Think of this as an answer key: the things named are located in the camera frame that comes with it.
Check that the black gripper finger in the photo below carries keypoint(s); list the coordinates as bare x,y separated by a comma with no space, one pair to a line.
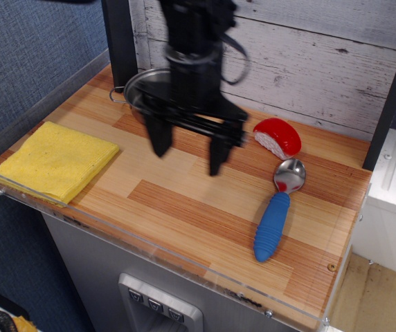
160,133
219,150

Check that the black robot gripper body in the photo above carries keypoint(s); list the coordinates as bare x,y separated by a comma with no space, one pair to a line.
192,98

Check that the yellow cloth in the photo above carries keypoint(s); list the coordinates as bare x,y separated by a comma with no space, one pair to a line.
56,163

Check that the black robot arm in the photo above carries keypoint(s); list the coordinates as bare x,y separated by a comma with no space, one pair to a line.
199,28

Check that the small stainless steel pot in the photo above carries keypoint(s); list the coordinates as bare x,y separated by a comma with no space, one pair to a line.
134,96

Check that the red and white sushi toy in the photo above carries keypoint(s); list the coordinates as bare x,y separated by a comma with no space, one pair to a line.
279,137

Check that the clear acrylic table guard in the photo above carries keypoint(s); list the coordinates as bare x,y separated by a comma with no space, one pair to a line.
66,271

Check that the grey toy cabinet front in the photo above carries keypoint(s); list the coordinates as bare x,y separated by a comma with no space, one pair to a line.
95,264

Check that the silver button panel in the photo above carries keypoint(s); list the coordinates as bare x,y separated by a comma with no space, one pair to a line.
151,309

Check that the white toy sink unit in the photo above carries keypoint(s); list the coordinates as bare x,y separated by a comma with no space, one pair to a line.
374,236

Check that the blue handled metal spoon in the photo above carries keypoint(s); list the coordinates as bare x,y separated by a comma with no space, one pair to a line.
289,177

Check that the black vertical left post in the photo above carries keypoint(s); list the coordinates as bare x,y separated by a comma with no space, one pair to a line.
120,40

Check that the black vertical post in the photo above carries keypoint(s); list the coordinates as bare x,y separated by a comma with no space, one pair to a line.
120,40
382,128

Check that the black vertical right post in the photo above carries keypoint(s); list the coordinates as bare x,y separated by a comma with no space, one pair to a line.
382,128

